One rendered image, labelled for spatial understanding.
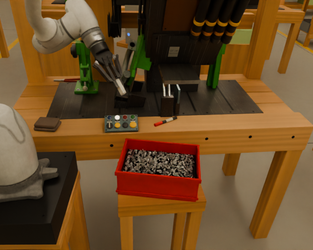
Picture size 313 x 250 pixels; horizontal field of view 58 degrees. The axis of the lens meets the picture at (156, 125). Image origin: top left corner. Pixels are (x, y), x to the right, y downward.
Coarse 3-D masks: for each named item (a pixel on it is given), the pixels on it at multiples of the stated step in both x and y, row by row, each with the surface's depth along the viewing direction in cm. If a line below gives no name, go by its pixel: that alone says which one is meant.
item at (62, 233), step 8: (72, 192) 102; (72, 200) 101; (64, 224) 91; (64, 232) 91; (0, 248) 86; (8, 248) 86; (16, 248) 87; (24, 248) 87; (32, 248) 87; (40, 248) 87; (48, 248) 87; (56, 248) 87
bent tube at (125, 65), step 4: (132, 40) 137; (128, 44) 136; (132, 44) 139; (136, 44) 137; (128, 48) 136; (132, 48) 137; (128, 52) 142; (128, 56) 145; (124, 60) 147; (128, 60) 147; (124, 64) 147; (128, 64) 149; (124, 68) 147; (124, 84) 145; (124, 88) 145
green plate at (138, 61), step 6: (138, 36) 137; (144, 36) 126; (138, 42) 133; (144, 42) 129; (138, 48) 129; (144, 48) 131; (138, 54) 130; (144, 54) 132; (132, 60) 141; (138, 60) 133; (144, 60) 134; (132, 66) 137; (138, 66) 135; (144, 66) 135; (150, 66) 136
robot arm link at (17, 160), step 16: (0, 112) 78; (16, 112) 82; (0, 128) 76; (16, 128) 79; (0, 144) 76; (16, 144) 79; (32, 144) 86; (0, 160) 78; (16, 160) 81; (32, 160) 86; (0, 176) 81; (16, 176) 83
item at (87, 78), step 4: (80, 64) 152; (80, 68) 155; (84, 68) 153; (88, 68) 154; (80, 72) 155; (84, 72) 153; (88, 72) 155; (80, 76) 154; (84, 76) 152; (88, 76) 155; (80, 80) 154; (84, 80) 151; (88, 80) 154
